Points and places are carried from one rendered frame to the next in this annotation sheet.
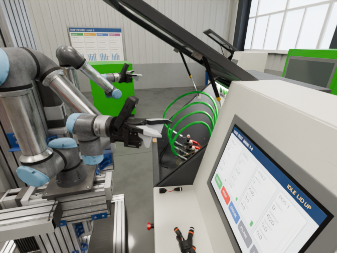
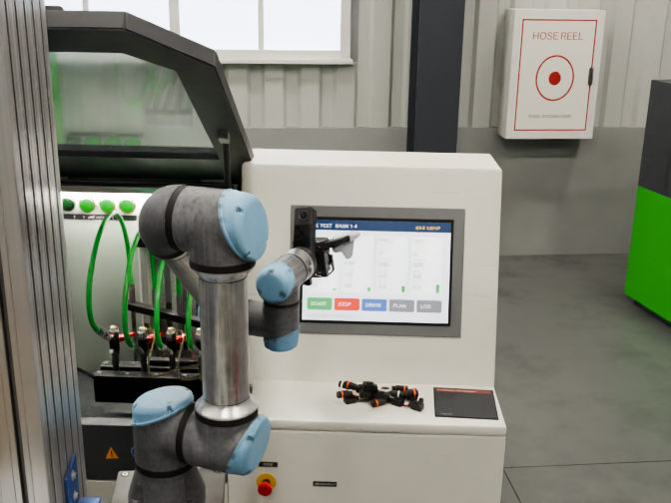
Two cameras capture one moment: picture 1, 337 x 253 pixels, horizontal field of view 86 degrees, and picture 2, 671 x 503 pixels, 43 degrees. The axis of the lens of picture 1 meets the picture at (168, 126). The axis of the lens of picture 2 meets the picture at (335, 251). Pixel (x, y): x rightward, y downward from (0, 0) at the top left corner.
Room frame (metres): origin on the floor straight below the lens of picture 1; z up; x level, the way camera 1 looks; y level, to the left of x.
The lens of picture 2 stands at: (0.27, 1.91, 2.03)
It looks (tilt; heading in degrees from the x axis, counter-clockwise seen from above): 18 degrees down; 277
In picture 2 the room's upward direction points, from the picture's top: 1 degrees clockwise
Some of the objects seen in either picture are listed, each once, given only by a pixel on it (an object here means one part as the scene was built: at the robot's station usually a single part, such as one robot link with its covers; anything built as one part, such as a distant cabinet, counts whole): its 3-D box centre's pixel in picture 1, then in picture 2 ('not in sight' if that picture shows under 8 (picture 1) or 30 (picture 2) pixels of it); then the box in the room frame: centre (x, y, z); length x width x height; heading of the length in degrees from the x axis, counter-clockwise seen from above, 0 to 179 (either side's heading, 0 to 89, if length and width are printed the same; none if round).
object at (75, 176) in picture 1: (69, 170); (166, 477); (0.77, 0.52, 1.09); 0.15 x 0.15 x 0.10
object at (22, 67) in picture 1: (26, 123); (223, 335); (0.64, 0.55, 1.41); 0.15 x 0.12 x 0.55; 167
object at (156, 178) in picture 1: (155, 164); (93, 447); (1.12, 0.09, 0.87); 0.62 x 0.04 x 0.16; 5
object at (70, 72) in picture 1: (72, 85); not in sight; (1.36, 0.72, 1.41); 0.15 x 0.12 x 0.55; 39
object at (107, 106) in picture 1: (112, 89); not in sight; (4.55, 1.42, 0.65); 0.95 x 0.86 x 1.30; 111
